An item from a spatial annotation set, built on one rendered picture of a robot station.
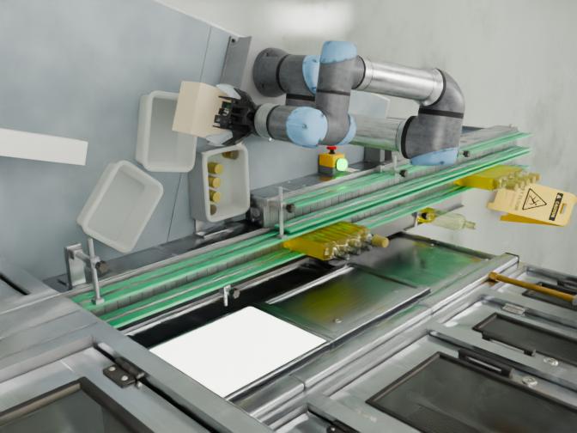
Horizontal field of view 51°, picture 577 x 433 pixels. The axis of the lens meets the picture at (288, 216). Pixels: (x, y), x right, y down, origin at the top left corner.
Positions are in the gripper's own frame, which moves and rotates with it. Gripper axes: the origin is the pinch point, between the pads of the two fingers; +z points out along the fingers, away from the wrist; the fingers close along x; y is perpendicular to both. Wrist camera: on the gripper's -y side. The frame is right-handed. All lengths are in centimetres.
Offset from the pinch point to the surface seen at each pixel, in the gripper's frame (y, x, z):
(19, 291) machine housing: 41, 44, -4
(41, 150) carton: 27.9, 17.6, 28.8
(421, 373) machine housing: -48, 53, -43
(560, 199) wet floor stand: -396, -15, 64
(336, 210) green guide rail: -75, 19, 19
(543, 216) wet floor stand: -390, 0, 71
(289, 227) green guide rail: -51, 27, 16
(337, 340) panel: -39, 51, -21
